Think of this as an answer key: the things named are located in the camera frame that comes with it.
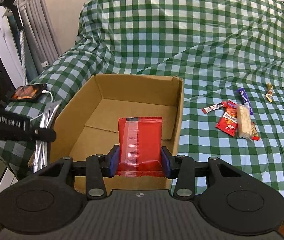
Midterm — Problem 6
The red snack packet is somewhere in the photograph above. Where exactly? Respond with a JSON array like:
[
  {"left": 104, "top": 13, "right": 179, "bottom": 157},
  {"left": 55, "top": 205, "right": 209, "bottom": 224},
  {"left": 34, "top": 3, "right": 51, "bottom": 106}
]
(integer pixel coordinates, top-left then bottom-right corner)
[{"left": 116, "top": 116, "right": 165, "bottom": 178}]

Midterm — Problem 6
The silver snack packet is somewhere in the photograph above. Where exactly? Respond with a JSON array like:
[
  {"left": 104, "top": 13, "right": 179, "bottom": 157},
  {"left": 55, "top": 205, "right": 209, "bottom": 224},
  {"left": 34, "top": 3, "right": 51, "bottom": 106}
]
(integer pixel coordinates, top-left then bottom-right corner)
[{"left": 32, "top": 100, "right": 61, "bottom": 173}]

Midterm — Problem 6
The red chips packet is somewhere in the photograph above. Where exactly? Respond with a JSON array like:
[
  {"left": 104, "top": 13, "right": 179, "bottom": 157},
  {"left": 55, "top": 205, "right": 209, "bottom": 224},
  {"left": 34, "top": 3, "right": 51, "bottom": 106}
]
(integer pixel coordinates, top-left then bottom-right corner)
[{"left": 216, "top": 100, "right": 238, "bottom": 137}]

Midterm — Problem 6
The red white coffee stick sachet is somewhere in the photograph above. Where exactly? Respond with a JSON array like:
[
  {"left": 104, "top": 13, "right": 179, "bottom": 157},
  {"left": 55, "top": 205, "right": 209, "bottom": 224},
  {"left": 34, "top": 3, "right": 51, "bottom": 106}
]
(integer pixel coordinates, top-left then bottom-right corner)
[{"left": 202, "top": 101, "right": 227, "bottom": 114}]

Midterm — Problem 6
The beige rice cracker packet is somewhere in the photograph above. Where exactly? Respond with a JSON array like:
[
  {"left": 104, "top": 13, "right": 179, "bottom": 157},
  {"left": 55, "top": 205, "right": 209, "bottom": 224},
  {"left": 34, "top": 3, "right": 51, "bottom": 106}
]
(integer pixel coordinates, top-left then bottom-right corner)
[{"left": 236, "top": 104, "right": 252, "bottom": 140}]

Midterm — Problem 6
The yellow red snack bar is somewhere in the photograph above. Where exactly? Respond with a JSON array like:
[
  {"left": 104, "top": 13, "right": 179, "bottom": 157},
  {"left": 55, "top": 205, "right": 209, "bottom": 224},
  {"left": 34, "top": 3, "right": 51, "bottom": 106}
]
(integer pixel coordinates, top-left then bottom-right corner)
[{"left": 251, "top": 122, "right": 260, "bottom": 141}]

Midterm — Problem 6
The purple chocolate packet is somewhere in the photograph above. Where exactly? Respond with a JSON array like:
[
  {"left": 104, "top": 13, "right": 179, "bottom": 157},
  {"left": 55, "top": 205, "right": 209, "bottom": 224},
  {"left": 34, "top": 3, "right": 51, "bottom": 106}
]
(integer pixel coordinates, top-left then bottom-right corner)
[{"left": 237, "top": 88, "right": 254, "bottom": 115}]

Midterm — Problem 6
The gold candy wrapper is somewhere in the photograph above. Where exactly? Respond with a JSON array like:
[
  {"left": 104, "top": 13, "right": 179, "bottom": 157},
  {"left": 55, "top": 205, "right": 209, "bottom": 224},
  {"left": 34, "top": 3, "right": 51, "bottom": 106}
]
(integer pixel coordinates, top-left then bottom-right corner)
[{"left": 265, "top": 83, "right": 274, "bottom": 102}]

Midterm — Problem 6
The brown cardboard box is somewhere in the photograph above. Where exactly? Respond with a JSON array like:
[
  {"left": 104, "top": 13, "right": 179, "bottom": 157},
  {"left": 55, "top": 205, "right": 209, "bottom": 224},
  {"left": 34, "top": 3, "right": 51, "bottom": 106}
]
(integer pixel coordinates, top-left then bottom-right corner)
[{"left": 27, "top": 73, "right": 184, "bottom": 195}]

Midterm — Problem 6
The black smartphone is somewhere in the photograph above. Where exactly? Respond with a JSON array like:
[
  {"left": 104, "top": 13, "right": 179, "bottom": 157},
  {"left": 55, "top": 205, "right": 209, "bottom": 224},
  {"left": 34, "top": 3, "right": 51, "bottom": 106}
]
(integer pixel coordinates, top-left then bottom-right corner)
[{"left": 8, "top": 83, "right": 47, "bottom": 102}]

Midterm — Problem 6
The grey curtain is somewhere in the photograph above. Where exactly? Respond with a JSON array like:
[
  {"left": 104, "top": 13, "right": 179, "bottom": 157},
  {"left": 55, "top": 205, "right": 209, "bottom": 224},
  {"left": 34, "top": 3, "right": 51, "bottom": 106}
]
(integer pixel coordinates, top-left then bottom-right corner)
[{"left": 18, "top": 0, "right": 61, "bottom": 67}]

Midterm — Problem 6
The black handheld tool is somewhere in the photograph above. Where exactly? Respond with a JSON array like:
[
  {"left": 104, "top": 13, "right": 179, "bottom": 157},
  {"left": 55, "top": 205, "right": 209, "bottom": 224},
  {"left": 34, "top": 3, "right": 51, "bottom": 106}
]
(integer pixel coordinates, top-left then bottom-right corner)
[{"left": 0, "top": 0, "right": 24, "bottom": 31}]

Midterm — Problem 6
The green checkered cloth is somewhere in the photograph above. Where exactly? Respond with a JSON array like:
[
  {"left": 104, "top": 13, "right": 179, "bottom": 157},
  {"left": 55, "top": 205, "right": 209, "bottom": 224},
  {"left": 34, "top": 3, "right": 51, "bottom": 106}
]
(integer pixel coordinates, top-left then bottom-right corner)
[{"left": 0, "top": 0, "right": 284, "bottom": 217}]

